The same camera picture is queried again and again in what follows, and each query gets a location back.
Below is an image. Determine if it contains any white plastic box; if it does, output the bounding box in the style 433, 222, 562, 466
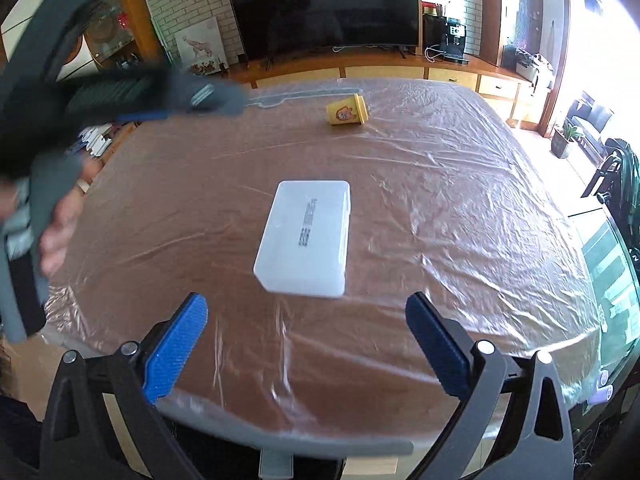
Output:
252, 179, 352, 299

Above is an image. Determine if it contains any person's left hand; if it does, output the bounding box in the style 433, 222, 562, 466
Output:
40, 160, 101, 278

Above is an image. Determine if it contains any large wooden frame window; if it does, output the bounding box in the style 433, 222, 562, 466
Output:
565, 0, 640, 136

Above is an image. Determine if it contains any long wooden drawer cabinet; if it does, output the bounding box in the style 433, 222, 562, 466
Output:
220, 52, 556, 131

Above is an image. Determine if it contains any black coffee machine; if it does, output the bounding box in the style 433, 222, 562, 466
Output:
422, 7, 471, 66

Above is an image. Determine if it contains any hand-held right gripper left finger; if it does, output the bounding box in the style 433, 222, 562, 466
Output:
39, 292, 208, 480

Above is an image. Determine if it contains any grey armchair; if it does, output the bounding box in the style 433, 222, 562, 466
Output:
567, 91, 616, 161

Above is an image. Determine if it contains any black stroller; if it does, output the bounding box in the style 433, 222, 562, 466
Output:
582, 137, 640, 256

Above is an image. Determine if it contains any yellow paper cup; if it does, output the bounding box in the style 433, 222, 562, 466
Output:
326, 93, 369, 126

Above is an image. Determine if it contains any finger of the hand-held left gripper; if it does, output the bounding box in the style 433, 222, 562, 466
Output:
0, 0, 126, 111
65, 67, 248, 123

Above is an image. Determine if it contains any potted green plant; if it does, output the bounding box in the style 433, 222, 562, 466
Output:
550, 122, 583, 160

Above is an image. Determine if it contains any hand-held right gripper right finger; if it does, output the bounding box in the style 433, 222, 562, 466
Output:
405, 291, 576, 480

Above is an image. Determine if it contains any grey printer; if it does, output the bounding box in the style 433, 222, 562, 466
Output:
515, 49, 555, 83

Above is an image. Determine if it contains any glass side table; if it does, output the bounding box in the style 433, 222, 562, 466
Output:
570, 207, 640, 351

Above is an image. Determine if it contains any stack of papers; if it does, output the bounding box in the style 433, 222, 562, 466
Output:
65, 122, 137, 162

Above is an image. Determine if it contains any tall wooden display cabinet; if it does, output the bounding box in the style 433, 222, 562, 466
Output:
497, 0, 571, 71
65, 0, 166, 81

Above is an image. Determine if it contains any grey curved bar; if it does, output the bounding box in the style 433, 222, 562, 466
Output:
159, 400, 416, 479

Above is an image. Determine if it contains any animal wall poster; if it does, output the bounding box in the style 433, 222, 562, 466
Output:
174, 16, 230, 77

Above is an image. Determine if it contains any black flat television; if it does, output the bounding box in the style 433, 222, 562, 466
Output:
222, 0, 422, 63

